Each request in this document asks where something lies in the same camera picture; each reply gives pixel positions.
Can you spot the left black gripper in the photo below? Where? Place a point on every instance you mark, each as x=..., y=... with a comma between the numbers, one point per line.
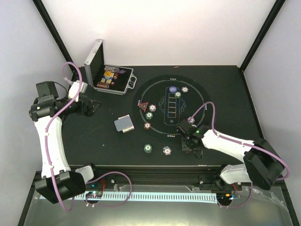
x=89, y=112

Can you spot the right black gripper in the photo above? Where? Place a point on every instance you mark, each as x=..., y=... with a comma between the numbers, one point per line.
x=185, y=148

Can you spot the blue white chip stack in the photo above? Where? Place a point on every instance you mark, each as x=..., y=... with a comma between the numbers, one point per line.
x=167, y=150

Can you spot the blue backed card deck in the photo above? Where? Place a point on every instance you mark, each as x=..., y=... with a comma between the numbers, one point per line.
x=124, y=124

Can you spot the brown chip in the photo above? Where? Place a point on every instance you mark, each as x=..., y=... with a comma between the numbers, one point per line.
x=147, y=125

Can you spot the green poker chip stack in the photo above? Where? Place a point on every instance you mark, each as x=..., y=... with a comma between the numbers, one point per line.
x=147, y=148

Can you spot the blue white chip top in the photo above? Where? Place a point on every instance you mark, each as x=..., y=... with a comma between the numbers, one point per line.
x=184, y=89

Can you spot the purple small blind button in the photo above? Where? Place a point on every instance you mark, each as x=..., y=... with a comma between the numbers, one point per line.
x=172, y=89

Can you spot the red triangular all-in marker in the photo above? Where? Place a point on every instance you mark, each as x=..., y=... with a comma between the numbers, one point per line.
x=143, y=106

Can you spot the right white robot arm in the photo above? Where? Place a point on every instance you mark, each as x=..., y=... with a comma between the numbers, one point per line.
x=260, y=163

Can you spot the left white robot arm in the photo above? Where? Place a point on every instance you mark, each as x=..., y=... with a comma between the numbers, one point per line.
x=48, y=115

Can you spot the orange black chip roll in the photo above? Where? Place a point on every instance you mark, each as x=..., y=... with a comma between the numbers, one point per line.
x=103, y=85

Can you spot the yellow big blind button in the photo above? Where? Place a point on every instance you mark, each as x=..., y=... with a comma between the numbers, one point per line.
x=108, y=74

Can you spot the open aluminium poker case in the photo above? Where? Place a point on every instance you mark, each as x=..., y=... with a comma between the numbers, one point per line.
x=107, y=78

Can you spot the round black poker mat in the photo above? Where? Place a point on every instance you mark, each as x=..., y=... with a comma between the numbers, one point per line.
x=170, y=111

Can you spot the purple chip roll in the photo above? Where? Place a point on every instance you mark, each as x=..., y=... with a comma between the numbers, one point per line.
x=112, y=69

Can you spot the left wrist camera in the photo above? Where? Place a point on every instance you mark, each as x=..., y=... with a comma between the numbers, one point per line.
x=47, y=88

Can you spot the black aluminium rail base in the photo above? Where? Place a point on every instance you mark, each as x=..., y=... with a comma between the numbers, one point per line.
x=164, y=175

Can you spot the white slotted cable duct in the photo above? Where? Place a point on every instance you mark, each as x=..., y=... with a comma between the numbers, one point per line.
x=148, y=197

